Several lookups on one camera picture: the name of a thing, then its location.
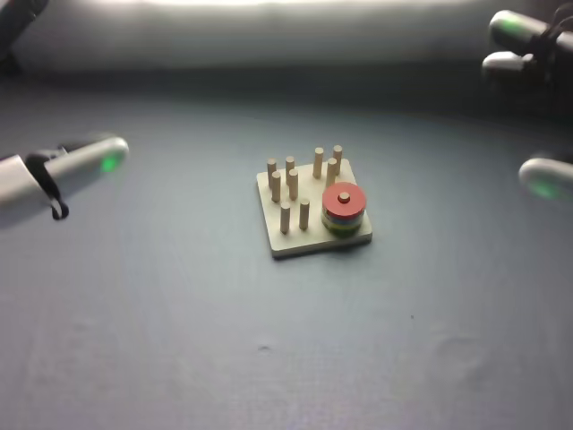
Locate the wooden peg board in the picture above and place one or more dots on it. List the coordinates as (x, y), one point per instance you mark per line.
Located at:
(309, 239)

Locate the grey table cloth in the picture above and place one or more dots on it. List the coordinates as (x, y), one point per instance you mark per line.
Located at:
(224, 336)

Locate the white backdrop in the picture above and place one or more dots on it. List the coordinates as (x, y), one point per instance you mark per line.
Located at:
(268, 31)

